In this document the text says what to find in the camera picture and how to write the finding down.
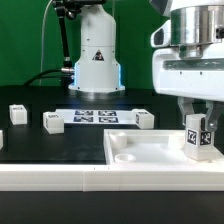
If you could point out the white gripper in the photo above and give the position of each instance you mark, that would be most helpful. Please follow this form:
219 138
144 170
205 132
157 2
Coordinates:
198 78

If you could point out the white square table top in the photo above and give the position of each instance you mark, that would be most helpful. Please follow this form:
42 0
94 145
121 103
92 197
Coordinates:
145 147

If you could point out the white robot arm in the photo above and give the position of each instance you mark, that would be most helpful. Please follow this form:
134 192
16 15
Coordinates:
195 24

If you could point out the white fiducial marker sheet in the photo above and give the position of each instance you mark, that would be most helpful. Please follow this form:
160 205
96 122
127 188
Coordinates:
80 116

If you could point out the white U-shaped fence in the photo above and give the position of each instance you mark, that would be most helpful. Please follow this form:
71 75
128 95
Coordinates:
205 175

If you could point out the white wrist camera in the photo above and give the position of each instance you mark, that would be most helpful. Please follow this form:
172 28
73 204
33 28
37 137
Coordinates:
161 38

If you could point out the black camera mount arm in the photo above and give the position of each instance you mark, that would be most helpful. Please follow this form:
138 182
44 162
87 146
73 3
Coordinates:
70 9

